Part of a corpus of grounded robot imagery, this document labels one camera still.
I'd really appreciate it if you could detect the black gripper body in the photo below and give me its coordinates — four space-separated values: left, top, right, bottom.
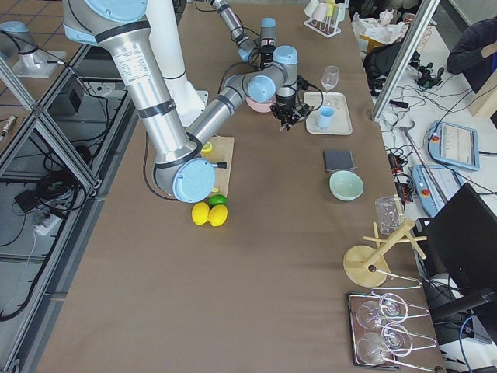
259 45 274 64
270 95 314 131

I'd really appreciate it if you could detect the blue plastic cup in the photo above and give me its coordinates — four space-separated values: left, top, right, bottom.
317 106 335 129

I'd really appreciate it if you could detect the pink plastic cup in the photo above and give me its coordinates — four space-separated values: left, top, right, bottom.
308 2 328 22

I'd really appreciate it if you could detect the yellow plastic cup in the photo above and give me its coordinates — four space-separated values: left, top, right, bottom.
325 0 336 17

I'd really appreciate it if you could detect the green plastic cup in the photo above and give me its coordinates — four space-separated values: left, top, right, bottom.
334 3 347 23

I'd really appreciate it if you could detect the wooden cup stand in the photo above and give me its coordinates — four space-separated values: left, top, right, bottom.
343 194 427 288

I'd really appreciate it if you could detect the pink bowl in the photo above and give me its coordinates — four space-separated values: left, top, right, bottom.
245 96 275 113

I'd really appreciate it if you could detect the clear wine glass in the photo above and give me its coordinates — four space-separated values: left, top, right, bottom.
321 65 340 106

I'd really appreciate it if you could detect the cream serving tray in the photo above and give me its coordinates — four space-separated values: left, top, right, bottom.
305 92 353 135

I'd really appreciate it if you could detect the grey folded cloth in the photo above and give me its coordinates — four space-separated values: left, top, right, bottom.
323 149 356 173

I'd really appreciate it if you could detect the bamboo cutting board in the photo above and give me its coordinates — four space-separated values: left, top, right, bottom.
201 136 235 197

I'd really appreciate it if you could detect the half lemon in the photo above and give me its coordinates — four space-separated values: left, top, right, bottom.
201 141 214 154

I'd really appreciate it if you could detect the metal muddler bar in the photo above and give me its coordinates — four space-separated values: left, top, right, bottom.
212 162 228 169

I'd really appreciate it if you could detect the green bowl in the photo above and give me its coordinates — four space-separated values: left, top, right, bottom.
329 170 364 201

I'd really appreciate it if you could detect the green lime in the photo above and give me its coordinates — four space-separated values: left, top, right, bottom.
208 194 228 207

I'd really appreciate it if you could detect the yellow lemon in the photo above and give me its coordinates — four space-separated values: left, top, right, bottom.
208 204 228 227
191 202 210 225

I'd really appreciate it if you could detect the blue teach pendant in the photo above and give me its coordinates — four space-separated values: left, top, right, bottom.
412 165 464 217
428 121 480 171

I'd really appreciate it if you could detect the black glass rack tray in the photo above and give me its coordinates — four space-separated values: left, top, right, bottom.
347 292 443 372

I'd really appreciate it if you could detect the white wire cup rack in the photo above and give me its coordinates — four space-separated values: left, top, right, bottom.
304 0 349 38

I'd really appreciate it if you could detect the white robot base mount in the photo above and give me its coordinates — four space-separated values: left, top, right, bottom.
146 0 207 127

